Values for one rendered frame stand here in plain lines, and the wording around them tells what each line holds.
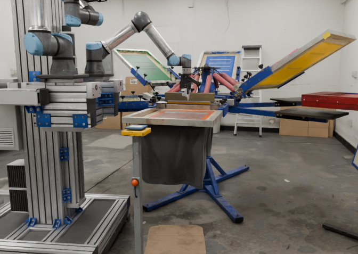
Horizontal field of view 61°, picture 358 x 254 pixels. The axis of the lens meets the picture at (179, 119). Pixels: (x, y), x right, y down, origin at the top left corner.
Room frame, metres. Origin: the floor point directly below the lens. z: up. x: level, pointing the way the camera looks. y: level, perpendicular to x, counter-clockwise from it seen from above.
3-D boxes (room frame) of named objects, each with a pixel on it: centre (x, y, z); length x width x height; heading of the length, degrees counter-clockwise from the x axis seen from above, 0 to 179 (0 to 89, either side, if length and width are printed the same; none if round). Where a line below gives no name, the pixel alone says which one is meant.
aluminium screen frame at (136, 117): (2.23, -0.02, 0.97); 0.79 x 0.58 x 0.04; 165
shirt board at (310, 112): (2.78, -0.76, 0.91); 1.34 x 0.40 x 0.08; 45
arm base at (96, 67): (2.33, 0.63, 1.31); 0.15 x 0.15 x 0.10
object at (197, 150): (1.95, 0.06, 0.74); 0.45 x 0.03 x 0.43; 75
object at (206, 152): (2.12, -0.20, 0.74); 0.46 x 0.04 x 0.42; 165
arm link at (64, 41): (1.83, 0.69, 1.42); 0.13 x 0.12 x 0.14; 148
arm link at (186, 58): (2.48, -0.06, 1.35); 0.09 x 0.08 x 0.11; 91
